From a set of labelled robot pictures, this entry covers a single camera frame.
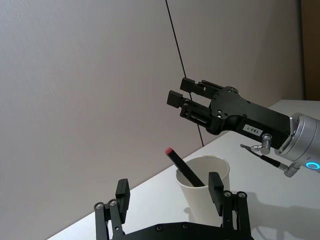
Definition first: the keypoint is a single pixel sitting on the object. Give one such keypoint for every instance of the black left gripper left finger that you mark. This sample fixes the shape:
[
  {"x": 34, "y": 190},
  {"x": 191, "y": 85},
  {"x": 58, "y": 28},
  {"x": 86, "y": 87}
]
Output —
[{"x": 121, "y": 200}]

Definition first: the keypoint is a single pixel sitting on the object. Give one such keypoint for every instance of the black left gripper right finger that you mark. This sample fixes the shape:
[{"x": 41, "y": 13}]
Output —
[{"x": 215, "y": 192}]

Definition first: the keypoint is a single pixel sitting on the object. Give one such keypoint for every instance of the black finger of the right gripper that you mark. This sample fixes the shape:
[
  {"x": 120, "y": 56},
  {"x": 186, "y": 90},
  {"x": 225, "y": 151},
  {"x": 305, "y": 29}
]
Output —
[
  {"x": 188, "y": 85},
  {"x": 175, "y": 99}
]

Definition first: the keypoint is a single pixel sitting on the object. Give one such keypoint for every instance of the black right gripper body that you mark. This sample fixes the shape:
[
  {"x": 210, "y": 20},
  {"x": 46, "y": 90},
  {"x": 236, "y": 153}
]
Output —
[{"x": 240, "y": 112}]

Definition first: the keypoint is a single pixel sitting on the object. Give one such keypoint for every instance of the black pen red end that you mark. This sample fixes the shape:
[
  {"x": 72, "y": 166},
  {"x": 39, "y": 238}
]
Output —
[{"x": 183, "y": 166}]

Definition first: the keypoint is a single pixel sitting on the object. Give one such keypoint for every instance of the white paper cup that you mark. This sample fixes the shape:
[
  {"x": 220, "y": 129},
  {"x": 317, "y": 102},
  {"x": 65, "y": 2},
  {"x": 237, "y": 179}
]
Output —
[{"x": 197, "y": 200}]

